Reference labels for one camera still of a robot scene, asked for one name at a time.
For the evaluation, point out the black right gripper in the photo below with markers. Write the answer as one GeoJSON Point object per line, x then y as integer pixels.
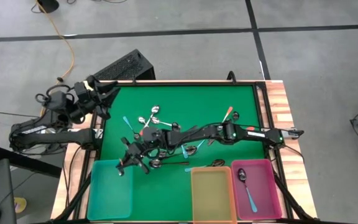
{"type": "Point", "coordinates": [152, 138]}

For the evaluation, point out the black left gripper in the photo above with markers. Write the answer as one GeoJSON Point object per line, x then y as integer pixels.
{"type": "Point", "coordinates": [89, 96]}

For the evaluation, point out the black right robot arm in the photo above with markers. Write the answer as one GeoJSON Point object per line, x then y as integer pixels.
{"type": "Point", "coordinates": [253, 134]}

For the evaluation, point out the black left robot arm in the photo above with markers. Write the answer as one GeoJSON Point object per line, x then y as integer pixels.
{"type": "Point", "coordinates": [57, 137]}

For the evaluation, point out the pile of metal cutlery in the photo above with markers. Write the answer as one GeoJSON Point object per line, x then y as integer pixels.
{"type": "Point", "coordinates": [155, 164]}

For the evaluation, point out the metal spoon at top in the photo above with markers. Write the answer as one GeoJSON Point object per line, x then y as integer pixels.
{"type": "Point", "coordinates": [162, 154]}

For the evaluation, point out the black computer tower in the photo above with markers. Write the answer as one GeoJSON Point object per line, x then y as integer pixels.
{"type": "Point", "coordinates": [126, 67]}

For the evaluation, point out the teal plastic bin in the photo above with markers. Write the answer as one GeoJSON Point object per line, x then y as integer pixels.
{"type": "Point", "coordinates": [110, 199]}

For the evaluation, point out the black support strut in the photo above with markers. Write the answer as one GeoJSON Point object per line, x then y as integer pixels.
{"type": "Point", "coordinates": [291, 198]}
{"type": "Point", "coordinates": [26, 161]}
{"type": "Point", "coordinates": [73, 197]}

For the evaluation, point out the green table mat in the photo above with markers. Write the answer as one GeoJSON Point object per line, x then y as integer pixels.
{"type": "Point", "coordinates": [191, 99]}

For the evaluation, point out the orange plastic bin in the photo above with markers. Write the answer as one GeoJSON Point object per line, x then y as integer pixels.
{"type": "Point", "coordinates": [213, 199]}

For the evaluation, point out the black round stand base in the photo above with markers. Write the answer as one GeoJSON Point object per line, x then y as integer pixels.
{"type": "Point", "coordinates": [48, 4]}

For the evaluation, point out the yellow purple floor sticker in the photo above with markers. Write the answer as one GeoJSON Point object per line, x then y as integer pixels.
{"type": "Point", "coordinates": [20, 205]}

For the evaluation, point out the pink plastic bin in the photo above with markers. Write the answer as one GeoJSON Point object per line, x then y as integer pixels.
{"type": "Point", "coordinates": [266, 186]}

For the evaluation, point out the black rig post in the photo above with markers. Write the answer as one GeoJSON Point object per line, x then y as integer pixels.
{"type": "Point", "coordinates": [232, 77]}
{"type": "Point", "coordinates": [133, 80]}

